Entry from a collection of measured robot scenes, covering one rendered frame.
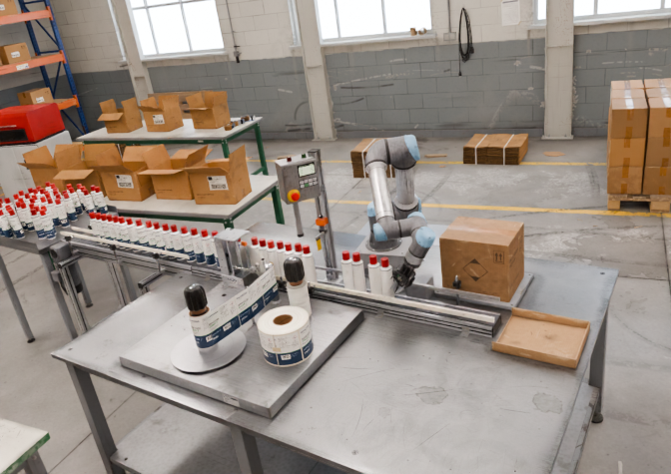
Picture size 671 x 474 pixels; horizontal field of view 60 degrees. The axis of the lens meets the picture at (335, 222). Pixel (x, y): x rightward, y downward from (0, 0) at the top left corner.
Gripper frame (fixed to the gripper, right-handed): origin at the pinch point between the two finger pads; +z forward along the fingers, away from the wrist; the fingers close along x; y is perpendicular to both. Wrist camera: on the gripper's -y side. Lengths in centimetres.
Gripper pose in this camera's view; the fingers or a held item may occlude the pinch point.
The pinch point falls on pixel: (396, 289)
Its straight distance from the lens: 256.1
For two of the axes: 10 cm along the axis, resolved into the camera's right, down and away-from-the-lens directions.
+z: -3.1, 7.4, 6.0
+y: -5.2, 4.0, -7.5
